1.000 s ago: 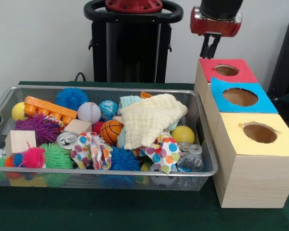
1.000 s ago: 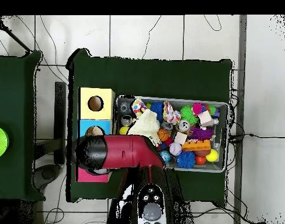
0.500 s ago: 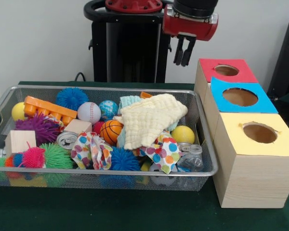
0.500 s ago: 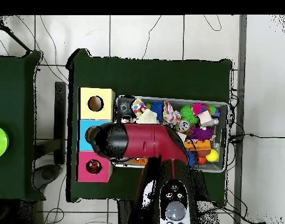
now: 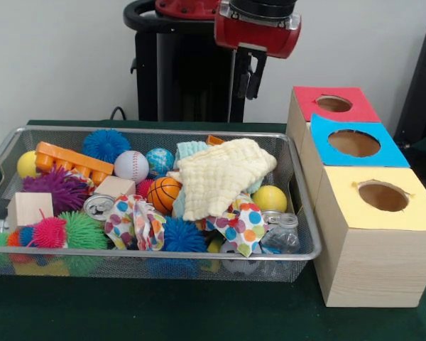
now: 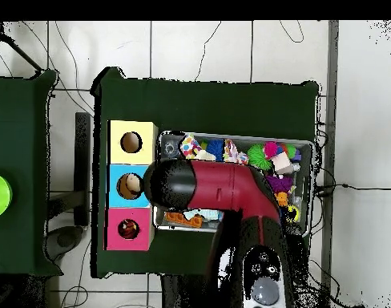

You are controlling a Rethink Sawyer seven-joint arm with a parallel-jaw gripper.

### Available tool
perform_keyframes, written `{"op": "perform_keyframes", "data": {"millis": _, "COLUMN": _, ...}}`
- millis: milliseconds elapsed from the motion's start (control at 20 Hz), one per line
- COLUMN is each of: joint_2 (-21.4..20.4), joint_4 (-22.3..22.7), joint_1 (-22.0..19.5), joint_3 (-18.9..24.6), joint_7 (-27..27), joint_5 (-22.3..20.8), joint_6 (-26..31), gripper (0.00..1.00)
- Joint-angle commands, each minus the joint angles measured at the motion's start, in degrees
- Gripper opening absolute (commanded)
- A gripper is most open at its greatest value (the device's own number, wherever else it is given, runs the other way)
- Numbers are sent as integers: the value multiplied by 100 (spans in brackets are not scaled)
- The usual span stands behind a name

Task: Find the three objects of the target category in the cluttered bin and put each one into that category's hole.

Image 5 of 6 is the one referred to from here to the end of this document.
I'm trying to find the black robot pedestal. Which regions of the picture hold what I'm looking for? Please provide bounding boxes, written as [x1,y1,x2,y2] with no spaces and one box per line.
[123,0,253,124]

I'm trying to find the shallow wire mesh bin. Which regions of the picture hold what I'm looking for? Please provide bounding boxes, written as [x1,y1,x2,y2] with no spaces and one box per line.
[0,124,323,283]

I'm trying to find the black cable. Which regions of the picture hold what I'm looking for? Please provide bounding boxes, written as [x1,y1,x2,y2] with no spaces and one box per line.
[109,105,129,122]

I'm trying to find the purple rubber toy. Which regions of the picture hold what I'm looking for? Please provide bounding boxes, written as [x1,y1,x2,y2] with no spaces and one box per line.
[22,166,90,215]

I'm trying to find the white toy baseball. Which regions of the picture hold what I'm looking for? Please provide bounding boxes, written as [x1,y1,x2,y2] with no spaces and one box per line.
[113,151,150,185]

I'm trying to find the orange toy basketball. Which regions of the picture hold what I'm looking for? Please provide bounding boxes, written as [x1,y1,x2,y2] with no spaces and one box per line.
[147,176,183,211]

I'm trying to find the orange toy building brick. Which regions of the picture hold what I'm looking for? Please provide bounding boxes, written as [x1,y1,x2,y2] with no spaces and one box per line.
[34,141,114,186]

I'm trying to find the yellow tennis ball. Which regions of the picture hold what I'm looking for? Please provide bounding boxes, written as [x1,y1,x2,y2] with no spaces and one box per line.
[251,185,288,214]

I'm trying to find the white polka dot cloth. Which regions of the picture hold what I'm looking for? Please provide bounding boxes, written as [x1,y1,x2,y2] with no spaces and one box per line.
[202,194,270,257]
[104,194,167,251]

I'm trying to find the black flat panel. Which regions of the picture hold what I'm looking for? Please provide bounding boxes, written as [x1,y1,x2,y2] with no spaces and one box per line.
[393,23,426,145]

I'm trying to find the blue spiky rubber ball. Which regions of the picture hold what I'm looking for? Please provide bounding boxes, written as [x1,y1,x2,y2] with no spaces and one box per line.
[82,128,131,161]
[162,216,209,253]

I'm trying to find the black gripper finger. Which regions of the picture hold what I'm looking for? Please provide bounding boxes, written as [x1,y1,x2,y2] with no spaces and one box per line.
[247,54,268,100]
[236,49,251,99]

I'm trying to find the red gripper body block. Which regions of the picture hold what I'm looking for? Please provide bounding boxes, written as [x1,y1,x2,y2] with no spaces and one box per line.
[214,1,302,60]

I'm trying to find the cream knitted cloth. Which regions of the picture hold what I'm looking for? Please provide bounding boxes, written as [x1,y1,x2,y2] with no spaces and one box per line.
[168,137,278,222]

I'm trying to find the wooden box with three holes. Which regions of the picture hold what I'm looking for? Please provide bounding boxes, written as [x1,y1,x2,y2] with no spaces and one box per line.
[285,86,426,308]

